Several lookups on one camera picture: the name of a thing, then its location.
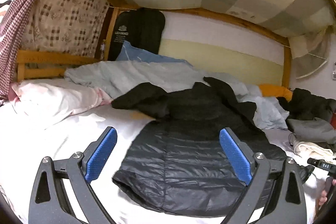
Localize wooden bunk bed frame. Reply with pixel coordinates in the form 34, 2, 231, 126
107, 0, 335, 84

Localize cream folded garment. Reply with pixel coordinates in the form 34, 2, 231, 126
293, 139, 335, 159

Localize light grey-blue duvet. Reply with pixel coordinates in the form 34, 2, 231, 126
64, 61, 289, 130

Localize grey folded garment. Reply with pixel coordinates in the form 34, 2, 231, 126
286, 118, 335, 144

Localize white folding fan rack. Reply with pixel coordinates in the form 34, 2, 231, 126
292, 29, 330, 80

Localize patterned hanging curtain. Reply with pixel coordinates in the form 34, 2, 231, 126
21, 0, 109, 58

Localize black puffer down jacket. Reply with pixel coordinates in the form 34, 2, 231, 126
112, 77, 286, 217

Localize black upright bag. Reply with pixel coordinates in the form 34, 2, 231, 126
108, 8, 166, 61

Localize blue pillow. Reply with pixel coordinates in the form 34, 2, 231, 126
116, 41, 192, 66

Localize right hand of person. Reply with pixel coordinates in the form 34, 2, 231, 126
317, 177, 335, 208

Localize orange pillow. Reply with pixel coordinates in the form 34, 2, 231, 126
259, 84, 293, 102

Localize white pink pillow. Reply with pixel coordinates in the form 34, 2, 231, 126
9, 79, 112, 125

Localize red checkered hanging cloth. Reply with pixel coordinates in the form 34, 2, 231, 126
1, 0, 35, 103

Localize black clothes pile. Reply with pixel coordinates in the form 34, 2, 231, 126
277, 88, 335, 122

